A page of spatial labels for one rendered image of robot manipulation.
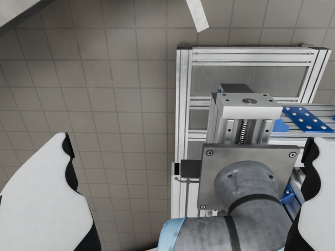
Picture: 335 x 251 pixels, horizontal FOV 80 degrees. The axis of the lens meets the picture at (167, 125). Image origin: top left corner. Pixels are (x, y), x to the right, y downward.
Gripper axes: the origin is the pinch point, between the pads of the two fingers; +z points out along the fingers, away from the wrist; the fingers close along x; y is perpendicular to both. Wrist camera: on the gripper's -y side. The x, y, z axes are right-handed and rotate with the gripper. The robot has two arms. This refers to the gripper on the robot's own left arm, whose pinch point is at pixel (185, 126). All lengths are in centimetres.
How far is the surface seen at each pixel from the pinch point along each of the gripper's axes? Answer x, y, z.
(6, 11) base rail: -55, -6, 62
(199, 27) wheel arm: 5.0, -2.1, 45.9
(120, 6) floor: -35, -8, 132
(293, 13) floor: 70, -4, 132
